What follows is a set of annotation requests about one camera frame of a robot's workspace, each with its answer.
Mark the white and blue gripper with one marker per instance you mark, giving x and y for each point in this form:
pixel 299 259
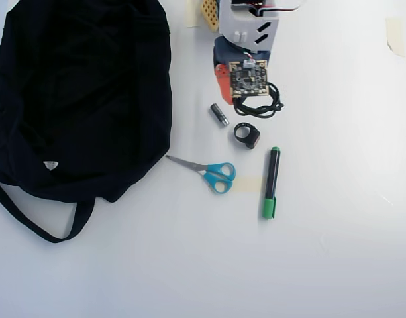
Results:
pixel 222 80

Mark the black fabric bag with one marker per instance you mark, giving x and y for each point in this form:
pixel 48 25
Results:
pixel 73 99

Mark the small black cylindrical battery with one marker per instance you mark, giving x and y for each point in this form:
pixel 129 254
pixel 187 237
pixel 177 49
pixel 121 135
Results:
pixel 219 114

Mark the yellow perforated plastic part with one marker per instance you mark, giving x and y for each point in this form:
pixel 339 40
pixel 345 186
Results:
pixel 210 15

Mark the narrow beige tape strip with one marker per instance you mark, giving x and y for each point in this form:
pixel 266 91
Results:
pixel 192 15

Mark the wide beige tape strip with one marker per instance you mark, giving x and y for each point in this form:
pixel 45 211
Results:
pixel 249 185

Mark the green and black marker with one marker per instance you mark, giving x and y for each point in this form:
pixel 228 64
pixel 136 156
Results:
pixel 271 179

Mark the torn beige tape piece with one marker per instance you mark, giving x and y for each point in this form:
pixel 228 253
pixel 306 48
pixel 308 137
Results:
pixel 396 34

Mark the camera circuit board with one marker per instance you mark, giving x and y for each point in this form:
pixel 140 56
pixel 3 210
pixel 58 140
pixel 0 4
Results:
pixel 249 79

